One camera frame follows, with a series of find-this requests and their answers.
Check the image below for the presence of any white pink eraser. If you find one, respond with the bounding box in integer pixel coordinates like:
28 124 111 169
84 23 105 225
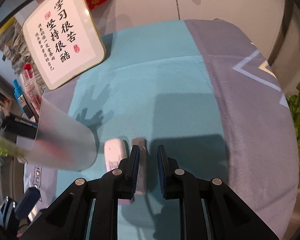
132 138 147 195

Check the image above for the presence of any tall paper stack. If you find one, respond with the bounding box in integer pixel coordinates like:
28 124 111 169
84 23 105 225
0 17 46 94

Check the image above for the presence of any translucent plastic pen cup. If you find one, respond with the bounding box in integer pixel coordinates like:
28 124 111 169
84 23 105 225
24 98 97 171

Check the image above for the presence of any blue pen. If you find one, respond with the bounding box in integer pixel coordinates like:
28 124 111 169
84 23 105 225
13 79 36 121

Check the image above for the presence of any framed calligraphy sign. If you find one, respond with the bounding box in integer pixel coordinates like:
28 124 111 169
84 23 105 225
23 0 106 90

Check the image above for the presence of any black pen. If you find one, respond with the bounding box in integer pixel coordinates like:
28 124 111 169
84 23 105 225
2 115 38 139

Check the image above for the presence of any red capped pen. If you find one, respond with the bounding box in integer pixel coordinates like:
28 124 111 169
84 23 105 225
21 63 42 115

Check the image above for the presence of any green white pen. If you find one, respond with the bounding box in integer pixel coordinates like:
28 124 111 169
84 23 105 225
0 136 29 158

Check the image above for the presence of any white purple correction tape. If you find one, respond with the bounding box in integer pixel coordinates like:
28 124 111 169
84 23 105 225
103 138 134 205

